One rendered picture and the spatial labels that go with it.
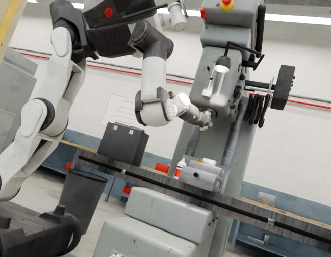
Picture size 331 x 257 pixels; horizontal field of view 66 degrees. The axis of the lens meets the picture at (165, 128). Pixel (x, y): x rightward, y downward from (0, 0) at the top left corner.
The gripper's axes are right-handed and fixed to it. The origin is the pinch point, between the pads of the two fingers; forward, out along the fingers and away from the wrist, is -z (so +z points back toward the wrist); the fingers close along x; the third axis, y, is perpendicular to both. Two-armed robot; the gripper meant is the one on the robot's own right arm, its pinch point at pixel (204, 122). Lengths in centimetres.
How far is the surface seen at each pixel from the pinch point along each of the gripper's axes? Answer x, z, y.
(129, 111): 433, -260, -82
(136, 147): 25.5, 16.2, 22.2
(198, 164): -7.9, 5.5, 22.0
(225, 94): -11.1, 4.8, -13.8
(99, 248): -6, 43, 62
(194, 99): 2.0, 10.7, -8.4
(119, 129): 37.4, 22.3, 16.0
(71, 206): 174, -48, 95
